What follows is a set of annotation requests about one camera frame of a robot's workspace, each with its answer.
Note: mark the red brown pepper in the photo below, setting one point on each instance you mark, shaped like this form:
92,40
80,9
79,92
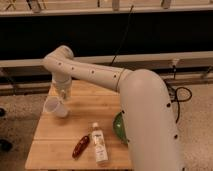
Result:
81,146

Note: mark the wooden folding table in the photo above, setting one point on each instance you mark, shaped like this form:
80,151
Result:
55,138

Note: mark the green bowl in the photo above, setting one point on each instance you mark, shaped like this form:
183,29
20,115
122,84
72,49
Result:
119,129

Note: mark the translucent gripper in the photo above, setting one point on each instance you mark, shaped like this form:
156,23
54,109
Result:
63,89

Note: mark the clear plastic bottle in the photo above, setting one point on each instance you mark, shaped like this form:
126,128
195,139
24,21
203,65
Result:
101,155

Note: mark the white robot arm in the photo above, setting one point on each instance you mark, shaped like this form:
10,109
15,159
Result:
150,125

